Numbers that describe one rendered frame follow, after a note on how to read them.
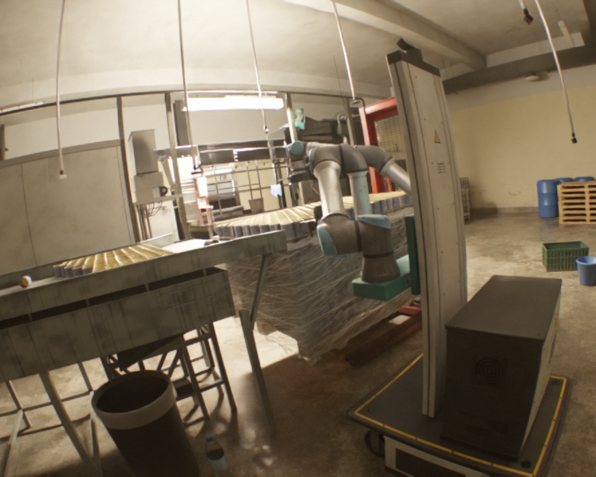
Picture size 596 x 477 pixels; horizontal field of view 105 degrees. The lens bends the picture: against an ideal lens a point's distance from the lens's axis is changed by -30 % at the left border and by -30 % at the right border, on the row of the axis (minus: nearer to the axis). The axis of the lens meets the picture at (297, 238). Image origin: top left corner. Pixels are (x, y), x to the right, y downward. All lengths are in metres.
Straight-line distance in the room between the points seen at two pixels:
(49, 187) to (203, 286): 3.00
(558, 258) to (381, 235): 3.54
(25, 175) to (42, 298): 2.94
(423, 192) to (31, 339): 1.60
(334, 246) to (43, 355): 1.25
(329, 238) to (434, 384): 0.74
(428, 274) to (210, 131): 9.89
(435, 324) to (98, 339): 1.34
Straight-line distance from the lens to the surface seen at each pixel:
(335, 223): 1.14
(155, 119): 10.33
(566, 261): 4.50
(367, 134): 3.19
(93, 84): 7.81
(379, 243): 1.13
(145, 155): 3.95
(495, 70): 9.78
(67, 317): 1.44
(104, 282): 1.38
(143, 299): 1.43
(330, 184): 1.28
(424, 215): 1.15
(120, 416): 1.46
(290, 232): 1.66
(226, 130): 10.89
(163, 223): 4.46
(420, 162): 1.14
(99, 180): 4.11
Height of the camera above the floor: 1.32
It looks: 8 degrees down
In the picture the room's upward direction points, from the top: 9 degrees counter-clockwise
